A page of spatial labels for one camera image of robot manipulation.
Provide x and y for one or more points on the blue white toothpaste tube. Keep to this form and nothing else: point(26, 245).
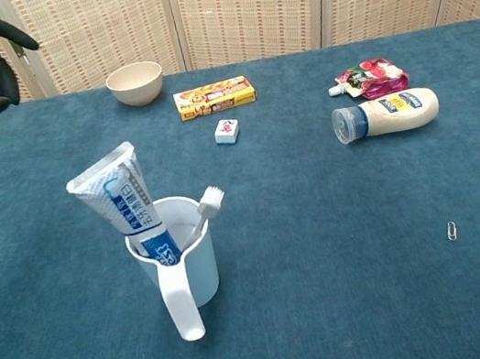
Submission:
point(122, 195)

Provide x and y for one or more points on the white toothbrush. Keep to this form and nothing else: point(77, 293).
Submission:
point(211, 200)

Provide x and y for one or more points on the beige bowl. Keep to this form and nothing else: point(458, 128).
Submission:
point(135, 84)

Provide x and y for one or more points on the yellow curry box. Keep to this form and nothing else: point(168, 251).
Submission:
point(214, 98)

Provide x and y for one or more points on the white mahjong tile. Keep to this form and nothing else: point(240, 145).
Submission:
point(227, 133)

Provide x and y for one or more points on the woven folding screen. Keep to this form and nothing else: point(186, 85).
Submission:
point(246, 2)

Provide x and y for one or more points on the blue table cloth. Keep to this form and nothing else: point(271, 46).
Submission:
point(322, 221)

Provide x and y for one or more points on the red spout pouch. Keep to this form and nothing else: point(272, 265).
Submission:
point(373, 77)

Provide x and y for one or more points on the mayonnaise squeeze bottle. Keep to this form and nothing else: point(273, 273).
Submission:
point(396, 115)

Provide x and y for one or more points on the metal paper clip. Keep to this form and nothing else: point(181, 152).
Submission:
point(452, 231)

